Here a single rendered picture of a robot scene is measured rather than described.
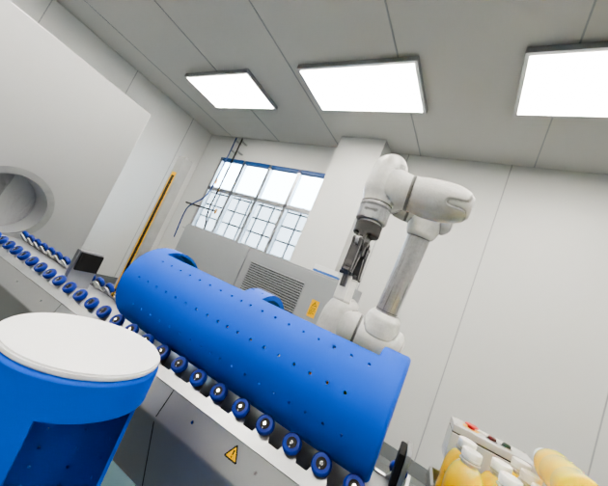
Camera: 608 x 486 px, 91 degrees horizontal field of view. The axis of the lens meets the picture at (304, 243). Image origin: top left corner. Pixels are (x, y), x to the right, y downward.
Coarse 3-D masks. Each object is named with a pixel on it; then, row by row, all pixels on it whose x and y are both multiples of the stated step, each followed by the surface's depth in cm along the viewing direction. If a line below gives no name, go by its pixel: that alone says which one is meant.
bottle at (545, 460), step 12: (540, 456) 64; (552, 456) 61; (564, 456) 62; (540, 468) 61; (552, 468) 58; (564, 468) 56; (576, 468) 56; (552, 480) 56; (564, 480) 53; (576, 480) 53; (588, 480) 52
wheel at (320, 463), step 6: (318, 456) 64; (324, 456) 64; (312, 462) 63; (318, 462) 63; (324, 462) 63; (330, 462) 63; (312, 468) 62; (318, 468) 62; (324, 468) 62; (330, 468) 62; (318, 474) 61; (324, 474) 61
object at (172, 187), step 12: (180, 156) 167; (180, 168) 165; (168, 180) 165; (180, 180) 167; (168, 192) 163; (156, 204) 163; (168, 204) 165; (156, 216) 161; (144, 228) 162; (156, 228) 163; (144, 240) 159; (132, 252) 160; (144, 252) 161; (120, 276) 158
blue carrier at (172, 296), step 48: (144, 288) 90; (192, 288) 86; (192, 336) 79; (240, 336) 74; (288, 336) 72; (336, 336) 72; (240, 384) 73; (288, 384) 66; (336, 384) 63; (384, 384) 62; (336, 432) 61; (384, 432) 58
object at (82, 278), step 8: (80, 256) 120; (88, 256) 122; (96, 256) 125; (72, 264) 120; (80, 264) 121; (88, 264) 123; (96, 264) 126; (72, 272) 120; (80, 272) 123; (88, 272) 124; (96, 272) 127; (72, 280) 121; (80, 280) 124; (88, 280) 127
